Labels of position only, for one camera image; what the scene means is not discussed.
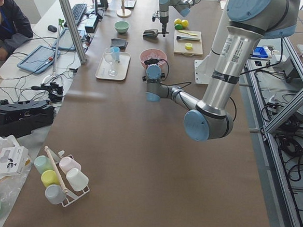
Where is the black bag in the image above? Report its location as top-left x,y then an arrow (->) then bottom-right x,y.
0,100 -> 54,138

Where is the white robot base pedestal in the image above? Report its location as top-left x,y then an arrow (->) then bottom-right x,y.
194,38 -> 219,84

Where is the light green bowl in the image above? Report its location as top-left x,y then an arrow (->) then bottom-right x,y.
114,20 -> 130,34

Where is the green lime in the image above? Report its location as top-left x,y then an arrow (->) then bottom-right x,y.
174,24 -> 183,30

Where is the bamboo cutting board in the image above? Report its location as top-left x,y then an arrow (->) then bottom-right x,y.
173,30 -> 203,56

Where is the silver metal muddler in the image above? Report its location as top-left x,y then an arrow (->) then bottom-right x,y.
176,35 -> 200,42

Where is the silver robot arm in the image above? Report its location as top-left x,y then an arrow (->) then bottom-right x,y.
146,0 -> 300,141
152,0 -> 201,37

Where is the black wine glass rack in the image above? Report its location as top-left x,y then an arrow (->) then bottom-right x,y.
124,0 -> 136,9

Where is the blue teach pendant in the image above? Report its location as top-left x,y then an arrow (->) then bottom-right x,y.
52,27 -> 86,52
17,46 -> 56,75

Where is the grey folded cloth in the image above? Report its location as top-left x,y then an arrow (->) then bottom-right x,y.
110,38 -> 128,50

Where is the light blue cup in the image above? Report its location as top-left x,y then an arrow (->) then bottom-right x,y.
112,46 -> 120,62

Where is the grey cup on rack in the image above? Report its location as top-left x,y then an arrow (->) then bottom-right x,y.
45,185 -> 66,205

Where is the white product box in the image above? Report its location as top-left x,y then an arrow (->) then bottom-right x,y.
0,146 -> 28,176

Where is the yellow plastic knife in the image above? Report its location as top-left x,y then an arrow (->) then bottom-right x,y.
177,30 -> 198,36

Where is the black keyboard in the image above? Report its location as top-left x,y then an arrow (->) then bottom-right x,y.
72,3 -> 87,26

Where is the pink bowl with ice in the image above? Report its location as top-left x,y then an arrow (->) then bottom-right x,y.
140,49 -> 167,69

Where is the black computer mouse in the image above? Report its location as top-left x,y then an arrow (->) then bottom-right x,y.
47,25 -> 58,33

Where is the white cup drying rack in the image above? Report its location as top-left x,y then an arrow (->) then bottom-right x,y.
41,146 -> 91,207

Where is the white cup on rack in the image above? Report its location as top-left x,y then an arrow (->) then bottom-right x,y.
66,168 -> 89,192

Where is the wooden cup tree stand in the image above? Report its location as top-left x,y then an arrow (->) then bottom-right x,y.
116,0 -> 131,18

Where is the black monitor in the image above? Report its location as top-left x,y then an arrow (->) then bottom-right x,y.
93,0 -> 108,20

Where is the pink cup on rack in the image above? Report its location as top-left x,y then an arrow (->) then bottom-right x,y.
59,157 -> 81,174

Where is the green cup on rack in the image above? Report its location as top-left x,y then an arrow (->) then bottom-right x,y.
34,155 -> 53,175

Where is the silver metal ice scoop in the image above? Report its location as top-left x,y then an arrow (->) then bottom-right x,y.
142,29 -> 162,38

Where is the clear wine glass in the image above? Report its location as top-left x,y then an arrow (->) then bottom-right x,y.
104,48 -> 117,77

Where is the yellow cup on rack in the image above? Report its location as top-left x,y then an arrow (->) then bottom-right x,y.
41,170 -> 60,187

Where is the cream serving tray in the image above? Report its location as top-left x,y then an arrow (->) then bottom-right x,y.
95,52 -> 131,81

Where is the yellow lemon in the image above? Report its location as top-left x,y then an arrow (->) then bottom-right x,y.
174,18 -> 182,25
181,19 -> 189,28

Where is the seated person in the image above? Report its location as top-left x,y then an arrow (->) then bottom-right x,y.
0,0 -> 33,61

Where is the lemon half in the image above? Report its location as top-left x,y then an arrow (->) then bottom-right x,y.
185,43 -> 192,50

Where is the aluminium frame post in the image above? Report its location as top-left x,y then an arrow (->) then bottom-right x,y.
59,0 -> 87,64

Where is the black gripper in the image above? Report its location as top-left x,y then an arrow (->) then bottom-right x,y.
152,11 -> 169,37
144,58 -> 161,66

